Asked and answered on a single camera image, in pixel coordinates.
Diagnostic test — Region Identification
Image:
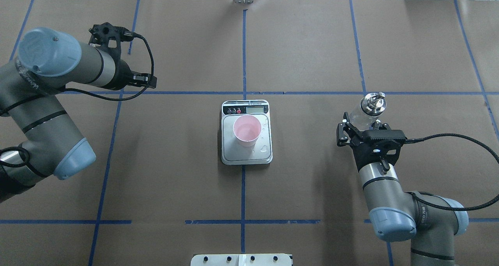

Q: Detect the pink plastic cup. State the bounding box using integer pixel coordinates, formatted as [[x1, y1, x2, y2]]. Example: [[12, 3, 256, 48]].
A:
[[232, 115, 262, 147]]

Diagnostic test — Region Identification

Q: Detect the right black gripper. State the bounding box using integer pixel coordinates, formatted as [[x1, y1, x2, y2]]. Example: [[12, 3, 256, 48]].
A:
[[337, 112, 406, 172]]

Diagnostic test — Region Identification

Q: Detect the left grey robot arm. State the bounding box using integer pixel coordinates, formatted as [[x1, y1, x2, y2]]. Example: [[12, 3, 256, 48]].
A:
[[0, 23, 157, 202]]

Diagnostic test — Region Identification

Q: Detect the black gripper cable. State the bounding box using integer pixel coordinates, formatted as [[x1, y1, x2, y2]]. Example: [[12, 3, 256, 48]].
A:
[[403, 133, 499, 211], [0, 32, 155, 179]]

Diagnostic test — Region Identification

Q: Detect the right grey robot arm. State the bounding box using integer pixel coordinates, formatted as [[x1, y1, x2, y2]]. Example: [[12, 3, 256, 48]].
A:
[[336, 112, 469, 266]]

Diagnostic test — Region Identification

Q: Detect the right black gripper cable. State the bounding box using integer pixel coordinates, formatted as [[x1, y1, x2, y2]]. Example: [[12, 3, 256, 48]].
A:
[[403, 133, 499, 211]]

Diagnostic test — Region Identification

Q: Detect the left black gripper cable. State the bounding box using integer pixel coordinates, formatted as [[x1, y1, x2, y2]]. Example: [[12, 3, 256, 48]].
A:
[[0, 32, 155, 179]]

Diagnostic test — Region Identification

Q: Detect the white digital kitchen scale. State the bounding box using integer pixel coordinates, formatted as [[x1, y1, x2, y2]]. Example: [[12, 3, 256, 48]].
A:
[[221, 100, 273, 165]]

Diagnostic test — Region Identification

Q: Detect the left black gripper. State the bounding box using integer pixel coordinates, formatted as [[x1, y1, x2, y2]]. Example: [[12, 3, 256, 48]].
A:
[[111, 60, 157, 90]]

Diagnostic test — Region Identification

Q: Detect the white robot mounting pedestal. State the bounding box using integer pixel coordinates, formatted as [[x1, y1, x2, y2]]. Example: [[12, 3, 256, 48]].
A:
[[190, 253, 294, 266]]

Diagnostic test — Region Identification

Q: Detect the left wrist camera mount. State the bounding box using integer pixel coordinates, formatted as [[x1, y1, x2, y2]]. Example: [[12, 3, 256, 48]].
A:
[[88, 22, 135, 62]]

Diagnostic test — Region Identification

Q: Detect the glass sauce bottle metal spout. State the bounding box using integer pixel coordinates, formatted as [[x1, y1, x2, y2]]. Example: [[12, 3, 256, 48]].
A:
[[348, 92, 387, 131]]

